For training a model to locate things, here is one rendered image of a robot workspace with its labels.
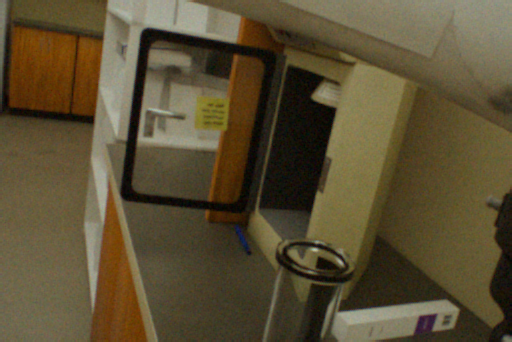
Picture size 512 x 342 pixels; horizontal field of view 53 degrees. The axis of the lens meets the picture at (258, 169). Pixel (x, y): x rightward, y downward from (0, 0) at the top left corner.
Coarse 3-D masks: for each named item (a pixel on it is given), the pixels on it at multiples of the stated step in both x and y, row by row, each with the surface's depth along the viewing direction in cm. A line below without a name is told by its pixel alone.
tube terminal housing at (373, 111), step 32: (288, 64) 114; (320, 64) 100; (352, 64) 90; (352, 96) 90; (384, 96) 92; (352, 128) 92; (384, 128) 95; (352, 160) 95; (384, 160) 97; (320, 192) 96; (352, 192) 97; (384, 192) 112; (256, 224) 124; (320, 224) 97; (352, 224) 100; (352, 256) 102; (352, 288) 110
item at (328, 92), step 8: (328, 80) 103; (320, 88) 104; (328, 88) 102; (336, 88) 101; (312, 96) 106; (320, 96) 103; (328, 96) 101; (336, 96) 100; (328, 104) 101; (336, 104) 100
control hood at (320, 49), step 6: (270, 30) 113; (282, 42) 112; (288, 42) 108; (300, 48) 104; (306, 48) 100; (318, 48) 94; (324, 48) 91; (330, 48) 89; (324, 54) 94; (330, 54) 91; (336, 54) 88; (342, 54) 87; (342, 60) 88; (348, 60) 88; (354, 60) 88
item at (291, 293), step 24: (288, 240) 72; (312, 240) 73; (312, 264) 74; (336, 264) 71; (288, 288) 66; (312, 288) 65; (336, 288) 66; (288, 312) 67; (312, 312) 66; (336, 312) 69; (264, 336) 71; (288, 336) 67; (312, 336) 67
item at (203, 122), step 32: (160, 64) 111; (192, 64) 113; (224, 64) 114; (256, 64) 115; (160, 96) 113; (192, 96) 115; (224, 96) 116; (256, 96) 118; (128, 128) 114; (160, 128) 116; (192, 128) 117; (224, 128) 118; (160, 160) 118; (192, 160) 119; (224, 160) 121; (160, 192) 120; (192, 192) 122; (224, 192) 123
